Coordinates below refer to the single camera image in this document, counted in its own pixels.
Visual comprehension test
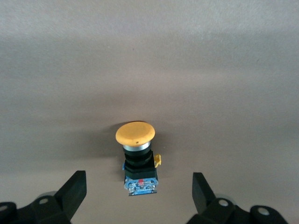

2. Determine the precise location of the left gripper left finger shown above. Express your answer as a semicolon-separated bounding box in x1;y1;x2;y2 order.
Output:
0;170;87;224

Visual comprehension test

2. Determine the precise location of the brown table mat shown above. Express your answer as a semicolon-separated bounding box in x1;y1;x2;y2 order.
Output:
0;0;299;224

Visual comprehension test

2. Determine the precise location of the yellow mushroom push button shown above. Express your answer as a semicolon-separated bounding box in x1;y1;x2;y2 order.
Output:
115;121;162;197

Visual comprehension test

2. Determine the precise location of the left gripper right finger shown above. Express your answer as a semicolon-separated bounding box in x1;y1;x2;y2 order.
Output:
188;172;289;224

